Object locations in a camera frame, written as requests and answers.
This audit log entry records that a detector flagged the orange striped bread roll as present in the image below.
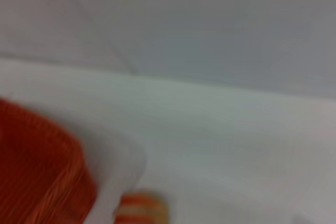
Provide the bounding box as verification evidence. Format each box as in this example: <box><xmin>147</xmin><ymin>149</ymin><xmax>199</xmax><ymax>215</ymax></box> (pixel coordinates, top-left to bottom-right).
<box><xmin>114</xmin><ymin>190</ymin><xmax>170</xmax><ymax>224</ymax></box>

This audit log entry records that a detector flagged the orange woven plastic basket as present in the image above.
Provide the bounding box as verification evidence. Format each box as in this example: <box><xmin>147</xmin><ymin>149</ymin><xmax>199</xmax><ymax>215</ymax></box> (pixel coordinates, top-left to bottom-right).
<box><xmin>0</xmin><ymin>98</ymin><xmax>98</xmax><ymax>224</ymax></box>

